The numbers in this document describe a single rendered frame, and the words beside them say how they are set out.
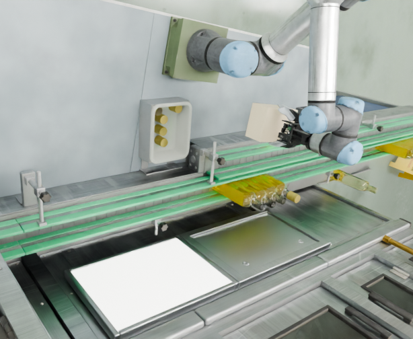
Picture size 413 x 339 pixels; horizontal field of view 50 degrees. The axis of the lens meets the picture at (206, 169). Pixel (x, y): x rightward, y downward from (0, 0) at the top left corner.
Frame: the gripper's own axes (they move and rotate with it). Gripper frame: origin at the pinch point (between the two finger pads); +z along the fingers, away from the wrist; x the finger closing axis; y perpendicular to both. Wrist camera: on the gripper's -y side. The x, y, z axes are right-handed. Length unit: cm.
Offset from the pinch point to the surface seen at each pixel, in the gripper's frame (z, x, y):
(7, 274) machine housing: -32, 22, 97
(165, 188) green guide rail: 19.2, 30.5, 28.0
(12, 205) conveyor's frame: 27, 36, 79
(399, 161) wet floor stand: 104, 56, -325
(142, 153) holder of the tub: 32.0, 20.9, 31.9
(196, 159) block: 23.8, 21.1, 12.6
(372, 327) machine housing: -55, 47, 1
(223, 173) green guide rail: 16.4, 24.6, 3.6
